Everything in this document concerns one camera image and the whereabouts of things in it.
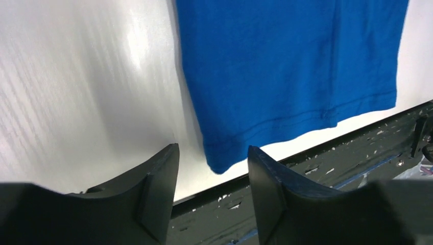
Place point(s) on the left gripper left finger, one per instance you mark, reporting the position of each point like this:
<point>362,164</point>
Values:
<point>132,208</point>

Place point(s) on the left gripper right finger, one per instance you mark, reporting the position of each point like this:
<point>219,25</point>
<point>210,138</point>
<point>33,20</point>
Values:
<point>292,209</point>

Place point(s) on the blue printed t shirt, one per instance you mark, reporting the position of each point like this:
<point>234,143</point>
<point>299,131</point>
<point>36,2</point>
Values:
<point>262,72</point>

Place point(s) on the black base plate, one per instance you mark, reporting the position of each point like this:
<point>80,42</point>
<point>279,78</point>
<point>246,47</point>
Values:
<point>224,214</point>

